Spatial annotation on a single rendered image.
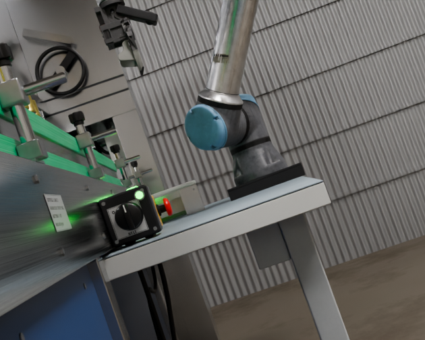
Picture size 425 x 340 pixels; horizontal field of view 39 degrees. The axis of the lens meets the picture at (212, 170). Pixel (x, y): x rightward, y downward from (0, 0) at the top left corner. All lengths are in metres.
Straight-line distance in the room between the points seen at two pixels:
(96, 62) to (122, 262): 1.83
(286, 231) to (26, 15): 2.05
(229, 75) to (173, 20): 3.13
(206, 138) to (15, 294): 1.08
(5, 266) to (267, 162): 1.20
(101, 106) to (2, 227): 2.16
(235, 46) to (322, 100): 2.98
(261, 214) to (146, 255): 0.18
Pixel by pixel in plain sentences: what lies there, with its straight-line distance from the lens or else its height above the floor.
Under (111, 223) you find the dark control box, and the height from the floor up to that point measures 0.79.
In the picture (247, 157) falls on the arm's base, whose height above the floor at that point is 0.84.
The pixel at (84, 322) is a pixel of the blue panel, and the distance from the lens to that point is 0.70.
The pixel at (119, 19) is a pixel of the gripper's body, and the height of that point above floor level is 1.33.
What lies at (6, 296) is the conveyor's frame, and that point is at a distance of 0.42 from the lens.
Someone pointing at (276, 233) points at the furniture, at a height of 0.70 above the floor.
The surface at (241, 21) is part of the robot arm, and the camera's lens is 1.45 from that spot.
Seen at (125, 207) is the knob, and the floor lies 0.81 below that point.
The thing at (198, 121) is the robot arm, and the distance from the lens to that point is 1.47.
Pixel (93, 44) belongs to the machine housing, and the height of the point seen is 1.56.
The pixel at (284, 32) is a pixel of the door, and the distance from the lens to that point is 4.48.
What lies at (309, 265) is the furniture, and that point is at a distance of 0.89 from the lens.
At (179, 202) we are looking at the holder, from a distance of 1.73.
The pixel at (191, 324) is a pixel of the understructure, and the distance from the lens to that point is 2.59.
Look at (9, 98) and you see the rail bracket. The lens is 0.66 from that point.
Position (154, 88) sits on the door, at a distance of 4.50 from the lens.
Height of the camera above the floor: 0.78
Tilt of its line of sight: 2 degrees up
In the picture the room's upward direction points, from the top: 20 degrees counter-clockwise
